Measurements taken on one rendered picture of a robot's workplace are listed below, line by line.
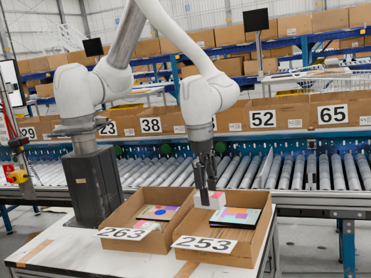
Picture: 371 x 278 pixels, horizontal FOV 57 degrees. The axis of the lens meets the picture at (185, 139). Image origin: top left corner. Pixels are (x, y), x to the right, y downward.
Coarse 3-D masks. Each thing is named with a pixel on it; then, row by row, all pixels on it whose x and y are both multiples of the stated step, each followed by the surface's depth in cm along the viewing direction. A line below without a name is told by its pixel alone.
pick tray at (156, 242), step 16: (144, 192) 167; (160, 192) 164; (176, 192) 161; (192, 192) 152; (128, 208) 154; (144, 208) 163; (112, 224) 142; (128, 224) 150; (160, 224) 146; (176, 224) 134; (112, 240) 132; (128, 240) 129; (144, 240) 127; (160, 240) 124
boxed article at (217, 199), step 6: (198, 192) 125; (210, 192) 123; (216, 192) 122; (222, 192) 122; (198, 198) 121; (210, 198) 119; (216, 198) 118; (222, 198) 120; (198, 204) 122; (210, 204) 120; (216, 204) 118; (222, 204) 120
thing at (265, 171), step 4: (272, 152) 210; (268, 156) 194; (272, 156) 209; (268, 160) 194; (272, 160) 209; (264, 164) 183; (268, 164) 193; (264, 168) 180; (268, 168) 192; (264, 172) 179; (268, 172) 192; (264, 176) 179; (264, 180) 178; (264, 184) 178
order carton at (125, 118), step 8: (112, 112) 286; (120, 112) 284; (128, 112) 281; (136, 112) 278; (112, 120) 254; (120, 120) 252; (128, 120) 250; (136, 120) 248; (120, 128) 254; (128, 128) 252; (136, 128) 249; (96, 136) 264; (104, 136) 261; (112, 136) 259; (120, 136) 256; (128, 136) 254; (136, 136) 251
